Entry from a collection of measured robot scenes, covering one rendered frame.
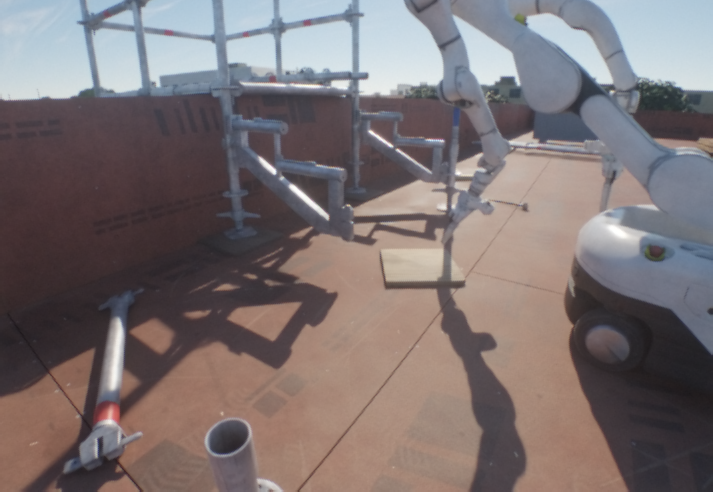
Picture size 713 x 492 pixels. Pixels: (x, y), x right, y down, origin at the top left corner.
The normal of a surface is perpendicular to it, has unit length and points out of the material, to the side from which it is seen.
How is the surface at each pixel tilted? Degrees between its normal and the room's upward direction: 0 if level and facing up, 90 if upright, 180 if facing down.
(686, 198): 90
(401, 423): 0
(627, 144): 90
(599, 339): 90
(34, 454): 0
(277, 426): 0
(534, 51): 87
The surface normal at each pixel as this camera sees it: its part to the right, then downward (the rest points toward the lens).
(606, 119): -0.69, 0.24
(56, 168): 0.83, 0.18
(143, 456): 0.00, -0.94
